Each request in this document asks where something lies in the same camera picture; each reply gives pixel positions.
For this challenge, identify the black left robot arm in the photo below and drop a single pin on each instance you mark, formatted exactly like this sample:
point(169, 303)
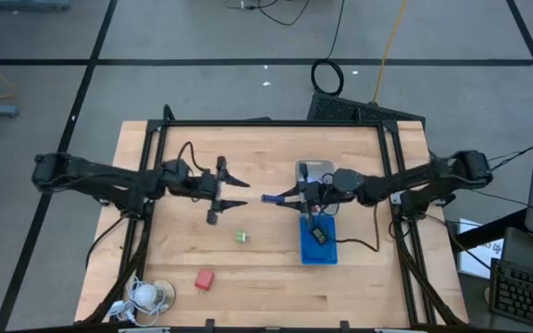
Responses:
point(100, 173)

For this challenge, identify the black aluminium table frame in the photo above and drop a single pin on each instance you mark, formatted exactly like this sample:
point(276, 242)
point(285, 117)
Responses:
point(271, 123)

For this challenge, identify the black desk bar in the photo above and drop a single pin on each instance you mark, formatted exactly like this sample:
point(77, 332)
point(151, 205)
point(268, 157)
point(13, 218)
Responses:
point(488, 231)

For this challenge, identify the green white USB charger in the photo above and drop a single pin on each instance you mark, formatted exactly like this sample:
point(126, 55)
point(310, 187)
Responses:
point(241, 237)

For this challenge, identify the blue plastic basket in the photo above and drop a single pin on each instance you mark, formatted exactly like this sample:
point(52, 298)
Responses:
point(326, 254)

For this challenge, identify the white paper sheet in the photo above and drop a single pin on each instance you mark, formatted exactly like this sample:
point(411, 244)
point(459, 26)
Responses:
point(479, 259)

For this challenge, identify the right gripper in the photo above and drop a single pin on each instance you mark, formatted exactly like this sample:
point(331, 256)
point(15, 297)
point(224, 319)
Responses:
point(317, 194)

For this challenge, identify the white plastic tray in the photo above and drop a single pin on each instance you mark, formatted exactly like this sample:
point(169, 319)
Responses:
point(317, 165)

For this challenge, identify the white round lamp bulb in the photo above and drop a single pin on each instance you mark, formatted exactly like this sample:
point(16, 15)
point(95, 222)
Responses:
point(146, 295)

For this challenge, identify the black keyboard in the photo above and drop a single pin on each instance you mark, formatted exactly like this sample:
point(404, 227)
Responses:
point(525, 296)

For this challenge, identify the black perforated case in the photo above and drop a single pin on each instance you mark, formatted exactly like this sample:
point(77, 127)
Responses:
point(340, 108)

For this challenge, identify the dark blue device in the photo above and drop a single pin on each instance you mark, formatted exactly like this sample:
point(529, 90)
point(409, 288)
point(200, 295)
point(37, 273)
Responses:
point(271, 199)

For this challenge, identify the brass round disc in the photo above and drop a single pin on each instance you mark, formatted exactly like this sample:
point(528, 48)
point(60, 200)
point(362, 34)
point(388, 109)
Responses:
point(168, 293)

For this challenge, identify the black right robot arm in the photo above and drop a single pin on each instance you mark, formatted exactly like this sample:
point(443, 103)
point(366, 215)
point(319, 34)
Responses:
point(410, 180)

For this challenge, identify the black table edge bracket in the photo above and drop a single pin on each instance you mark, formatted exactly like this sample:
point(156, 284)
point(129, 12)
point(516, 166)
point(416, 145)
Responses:
point(344, 325)
point(209, 324)

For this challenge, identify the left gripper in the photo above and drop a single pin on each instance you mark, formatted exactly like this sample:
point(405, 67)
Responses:
point(211, 185)

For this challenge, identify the red USB wall charger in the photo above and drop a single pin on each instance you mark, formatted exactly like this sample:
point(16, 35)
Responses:
point(205, 279)

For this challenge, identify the black small device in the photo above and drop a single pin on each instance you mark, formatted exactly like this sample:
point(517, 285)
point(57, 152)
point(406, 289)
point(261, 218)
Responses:
point(319, 236)

